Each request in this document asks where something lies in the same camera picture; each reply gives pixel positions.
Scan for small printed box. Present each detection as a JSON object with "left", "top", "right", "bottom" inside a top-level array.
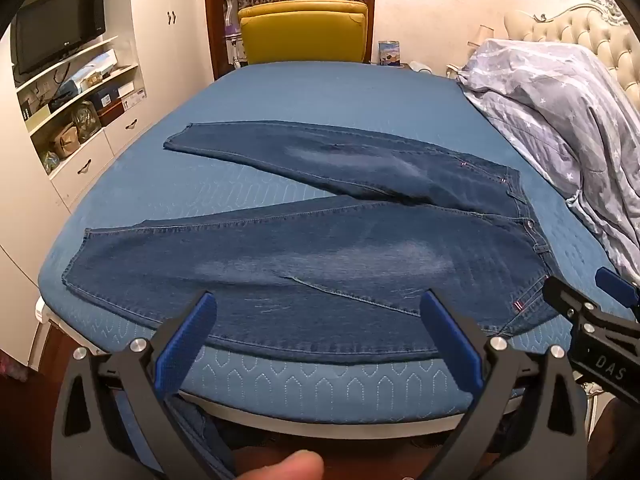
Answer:
[{"left": 378, "top": 40, "right": 403, "bottom": 67}]

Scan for yellow upholstered chair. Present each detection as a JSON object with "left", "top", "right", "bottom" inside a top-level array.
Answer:
[{"left": 237, "top": 0, "right": 370, "bottom": 66}]

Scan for pale green box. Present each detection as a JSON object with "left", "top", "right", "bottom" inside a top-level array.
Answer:
[{"left": 24, "top": 105, "right": 52, "bottom": 134}]

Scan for white ornate furniture piece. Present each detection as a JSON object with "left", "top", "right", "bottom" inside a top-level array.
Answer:
[{"left": 221, "top": 0, "right": 247, "bottom": 68}]

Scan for person's left hand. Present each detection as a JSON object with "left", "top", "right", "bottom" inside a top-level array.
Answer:
[{"left": 234, "top": 450, "right": 325, "bottom": 480}]

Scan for large white flat box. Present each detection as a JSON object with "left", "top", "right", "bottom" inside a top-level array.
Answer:
[{"left": 70, "top": 50, "right": 119, "bottom": 88}]

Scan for clear plastic bag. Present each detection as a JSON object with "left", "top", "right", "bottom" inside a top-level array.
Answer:
[{"left": 74, "top": 102, "right": 99, "bottom": 142}]

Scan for black flat-screen television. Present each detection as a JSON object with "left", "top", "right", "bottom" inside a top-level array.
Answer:
[{"left": 11, "top": 0, "right": 107, "bottom": 76}]

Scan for bed with blue quilted cover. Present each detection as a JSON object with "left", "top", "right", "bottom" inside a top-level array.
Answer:
[{"left": 32, "top": 62, "right": 640, "bottom": 438}]

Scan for blue denim pants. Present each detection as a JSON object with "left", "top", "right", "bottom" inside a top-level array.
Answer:
[{"left": 61, "top": 120, "right": 566, "bottom": 363}]

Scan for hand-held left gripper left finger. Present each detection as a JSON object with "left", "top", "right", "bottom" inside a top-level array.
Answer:
[{"left": 51, "top": 289, "right": 236, "bottom": 480}]

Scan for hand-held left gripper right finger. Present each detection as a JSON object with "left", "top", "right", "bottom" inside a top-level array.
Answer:
[{"left": 419, "top": 289, "right": 593, "bottom": 480}]

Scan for tan handbag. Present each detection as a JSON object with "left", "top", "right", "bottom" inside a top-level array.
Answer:
[{"left": 51, "top": 122, "right": 82, "bottom": 159}]

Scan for brown box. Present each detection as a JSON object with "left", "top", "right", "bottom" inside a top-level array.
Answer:
[{"left": 97, "top": 101, "right": 126, "bottom": 127}]

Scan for grey star-print duvet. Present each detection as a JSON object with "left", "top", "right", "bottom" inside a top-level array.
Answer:
[{"left": 457, "top": 38, "right": 640, "bottom": 286}]

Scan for cream tufted headboard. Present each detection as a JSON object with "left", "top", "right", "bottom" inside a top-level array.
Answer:
[{"left": 502, "top": 0, "right": 640, "bottom": 106}]

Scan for dark blue box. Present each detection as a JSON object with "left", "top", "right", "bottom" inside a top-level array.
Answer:
[{"left": 90, "top": 85, "right": 122, "bottom": 108}]

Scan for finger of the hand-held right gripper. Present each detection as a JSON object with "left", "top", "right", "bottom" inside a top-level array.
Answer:
[
  {"left": 594, "top": 266, "right": 640, "bottom": 328},
  {"left": 542, "top": 275, "right": 601, "bottom": 328}
]

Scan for cream built-in wardrobe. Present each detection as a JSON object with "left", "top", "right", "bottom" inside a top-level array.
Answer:
[{"left": 0, "top": 0, "right": 213, "bottom": 321}]

